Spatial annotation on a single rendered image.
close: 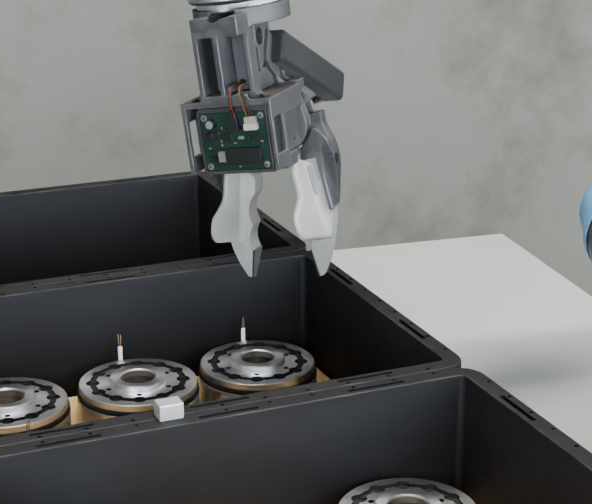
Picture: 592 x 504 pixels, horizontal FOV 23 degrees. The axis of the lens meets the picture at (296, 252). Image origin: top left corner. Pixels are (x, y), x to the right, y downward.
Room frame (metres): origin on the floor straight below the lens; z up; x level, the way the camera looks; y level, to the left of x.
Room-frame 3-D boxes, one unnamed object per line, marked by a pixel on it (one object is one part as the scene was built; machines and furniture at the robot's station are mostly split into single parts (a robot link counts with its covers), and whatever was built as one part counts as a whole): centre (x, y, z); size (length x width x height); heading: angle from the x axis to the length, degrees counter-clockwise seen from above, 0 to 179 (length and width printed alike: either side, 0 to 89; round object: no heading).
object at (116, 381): (1.14, 0.13, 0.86); 0.05 x 0.05 x 0.01
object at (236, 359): (1.18, 0.03, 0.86); 0.05 x 0.05 x 0.01
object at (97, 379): (1.14, 0.13, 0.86); 0.10 x 0.10 x 0.01
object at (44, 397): (1.10, 0.24, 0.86); 0.10 x 0.10 x 0.01
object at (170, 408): (0.93, 0.09, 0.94); 0.02 x 0.01 x 0.01; 113
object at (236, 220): (1.06, 0.05, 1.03); 0.06 x 0.03 x 0.09; 158
